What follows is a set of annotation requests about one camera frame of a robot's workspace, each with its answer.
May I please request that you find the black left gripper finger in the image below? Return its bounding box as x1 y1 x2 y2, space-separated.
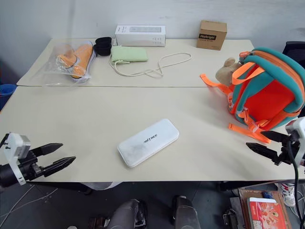
42 156 77 178
30 143 64 157

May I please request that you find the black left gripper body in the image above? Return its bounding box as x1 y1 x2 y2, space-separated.
18 152 45 182

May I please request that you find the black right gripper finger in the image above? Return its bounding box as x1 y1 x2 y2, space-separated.
260 130 291 144
245 142 280 163

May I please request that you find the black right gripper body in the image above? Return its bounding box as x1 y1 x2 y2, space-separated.
273 140 300 166

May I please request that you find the orange and teal backpack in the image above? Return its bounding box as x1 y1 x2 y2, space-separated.
199 46 305 144

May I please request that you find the white rectangular case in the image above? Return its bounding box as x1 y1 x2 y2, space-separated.
117 118 180 168

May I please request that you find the white sneaker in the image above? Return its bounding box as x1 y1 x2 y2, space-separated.
276 182 297 208

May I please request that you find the open brown cardboard carton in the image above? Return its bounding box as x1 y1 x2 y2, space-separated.
237 187 294 229

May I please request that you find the red printed box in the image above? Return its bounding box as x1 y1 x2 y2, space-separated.
246 197 287 229

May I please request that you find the blue container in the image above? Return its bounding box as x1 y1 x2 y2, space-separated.
0 83 14 106

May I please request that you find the clear plastic bag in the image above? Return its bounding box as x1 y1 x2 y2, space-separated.
30 39 99 87

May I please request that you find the tan plush bear toy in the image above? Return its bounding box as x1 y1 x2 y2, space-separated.
215 57 242 86

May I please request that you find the dark rounded robot leg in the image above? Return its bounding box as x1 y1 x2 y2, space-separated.
172 195 201 229
106 198 147 229

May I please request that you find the orange slip-on shoe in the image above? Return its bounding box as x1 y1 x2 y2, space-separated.
56 52 80 73
71 41 96 84

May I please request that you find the black office chair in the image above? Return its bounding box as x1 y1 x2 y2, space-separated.
282 41 305 63

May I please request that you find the black round pad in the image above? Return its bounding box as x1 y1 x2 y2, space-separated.
93 43 112 57
95 36 112 46

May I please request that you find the brown cardboard box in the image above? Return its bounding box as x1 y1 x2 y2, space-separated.
196 20 228 51

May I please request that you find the light green fabric pouch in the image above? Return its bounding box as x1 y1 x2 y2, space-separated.
111 45 149 64

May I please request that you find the long white carton box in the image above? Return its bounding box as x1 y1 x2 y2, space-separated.
114 24 166 47

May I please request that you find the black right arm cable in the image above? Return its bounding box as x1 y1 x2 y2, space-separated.
287 139 302 215

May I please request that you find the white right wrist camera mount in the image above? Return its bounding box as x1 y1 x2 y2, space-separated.
285 116 305 167

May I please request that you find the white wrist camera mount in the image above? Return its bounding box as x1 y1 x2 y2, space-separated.
285 116 305 167
0 132 31 186

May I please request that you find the black table frame bar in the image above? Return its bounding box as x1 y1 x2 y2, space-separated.
28 181 93 196
217 179 283 192

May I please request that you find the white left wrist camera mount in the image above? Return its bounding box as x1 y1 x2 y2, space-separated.
0 132 31 186

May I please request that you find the white floor cable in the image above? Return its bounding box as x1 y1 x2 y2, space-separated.
0 184 59 224

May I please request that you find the cream cord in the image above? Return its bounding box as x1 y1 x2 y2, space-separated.
109 52 192 80

